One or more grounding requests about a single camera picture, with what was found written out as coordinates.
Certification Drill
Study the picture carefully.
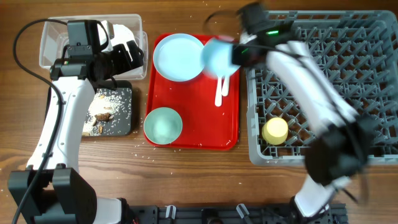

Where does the grey dishwasher rack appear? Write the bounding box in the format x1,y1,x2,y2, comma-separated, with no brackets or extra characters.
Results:
246,11,397,166

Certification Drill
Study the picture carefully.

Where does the light blue bowl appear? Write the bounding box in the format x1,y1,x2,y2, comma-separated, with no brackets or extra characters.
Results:
201,38,240,79

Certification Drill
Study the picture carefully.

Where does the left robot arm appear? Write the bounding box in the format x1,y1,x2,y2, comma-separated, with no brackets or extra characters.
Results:
8,20,144,223

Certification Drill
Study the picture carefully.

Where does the white paper napkin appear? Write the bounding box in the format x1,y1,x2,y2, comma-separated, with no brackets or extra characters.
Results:
111,24,136,61

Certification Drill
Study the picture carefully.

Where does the yellow plastic cup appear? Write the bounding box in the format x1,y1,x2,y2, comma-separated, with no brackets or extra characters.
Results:
262,118,289,145

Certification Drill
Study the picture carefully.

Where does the left black cable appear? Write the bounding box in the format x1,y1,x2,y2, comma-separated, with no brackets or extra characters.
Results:
11,18,69,224

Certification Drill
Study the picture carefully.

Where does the white plastic fork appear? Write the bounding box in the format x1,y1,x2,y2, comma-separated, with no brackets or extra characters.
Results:
215,77,222,107

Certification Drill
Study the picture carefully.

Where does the mint green bowl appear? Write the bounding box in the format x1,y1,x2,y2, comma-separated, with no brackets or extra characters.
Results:
144,107,183,145

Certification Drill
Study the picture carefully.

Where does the clear plastic bin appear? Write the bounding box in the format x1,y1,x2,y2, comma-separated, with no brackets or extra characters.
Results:
39,13,149,81

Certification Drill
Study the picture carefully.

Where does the red serving tray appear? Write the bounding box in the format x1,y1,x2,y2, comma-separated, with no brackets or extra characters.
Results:
144,33,241,151

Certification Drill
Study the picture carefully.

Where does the white plastic spoon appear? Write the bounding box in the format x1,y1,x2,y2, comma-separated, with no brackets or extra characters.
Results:
221,76,230,96

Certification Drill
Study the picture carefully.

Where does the food scraps and rice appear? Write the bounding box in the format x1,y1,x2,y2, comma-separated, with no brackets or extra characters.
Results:
82,88,132,137

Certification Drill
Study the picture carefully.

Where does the black plastic tray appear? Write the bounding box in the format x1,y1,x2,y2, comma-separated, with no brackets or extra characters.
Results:
52,78,132,139

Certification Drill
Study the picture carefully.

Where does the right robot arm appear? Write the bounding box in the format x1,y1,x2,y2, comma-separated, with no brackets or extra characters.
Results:
232,2,377,223

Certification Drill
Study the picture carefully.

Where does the light blue plate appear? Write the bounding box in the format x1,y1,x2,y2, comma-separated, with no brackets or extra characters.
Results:
153,34,204,82

